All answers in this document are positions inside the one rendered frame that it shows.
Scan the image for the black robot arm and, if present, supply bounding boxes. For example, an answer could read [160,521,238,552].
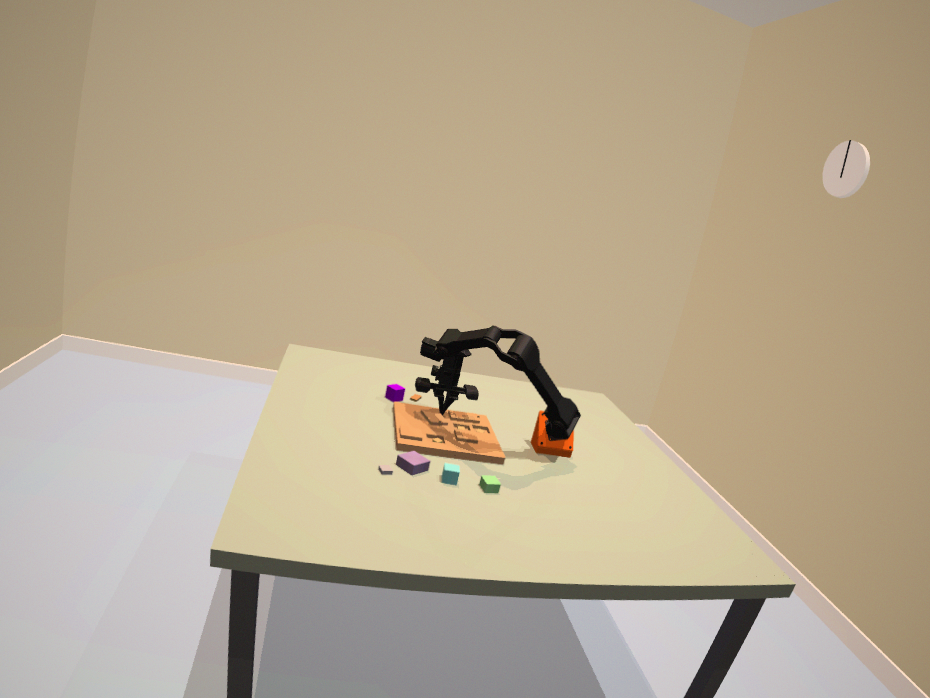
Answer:
[420,326,581,441]

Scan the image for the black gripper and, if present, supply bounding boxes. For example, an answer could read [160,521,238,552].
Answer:
[415,365,479,416]

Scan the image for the light teal cube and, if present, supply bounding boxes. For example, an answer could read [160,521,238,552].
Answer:
[441,463,460,486]

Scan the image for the light green block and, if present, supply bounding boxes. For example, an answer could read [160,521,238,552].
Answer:
[479,475,501,493]

